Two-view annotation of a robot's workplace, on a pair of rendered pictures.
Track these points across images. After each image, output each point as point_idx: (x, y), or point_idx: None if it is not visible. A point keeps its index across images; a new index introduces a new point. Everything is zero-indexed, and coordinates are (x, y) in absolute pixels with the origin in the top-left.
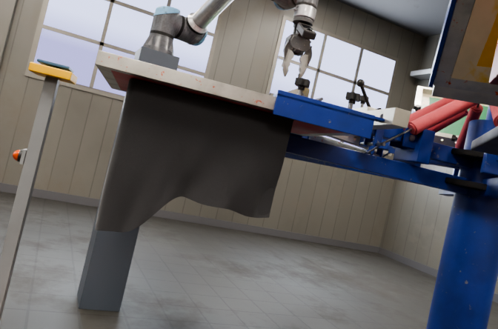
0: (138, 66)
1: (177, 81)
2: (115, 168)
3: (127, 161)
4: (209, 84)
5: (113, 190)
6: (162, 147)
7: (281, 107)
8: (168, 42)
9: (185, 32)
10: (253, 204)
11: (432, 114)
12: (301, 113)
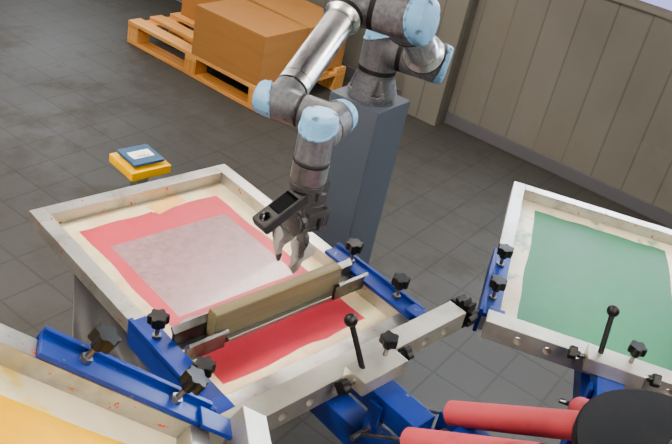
0: (48, 237)
1: (69, 265)
2: (74, 318)
3: (79, 316)
4: (87, 280)
5: (76, 337)
6: (97, 316)
7: (131, 341)
8: (372, 85)
9: (404, 68)
10: None
11: (434, 439)
12: (146, 358)
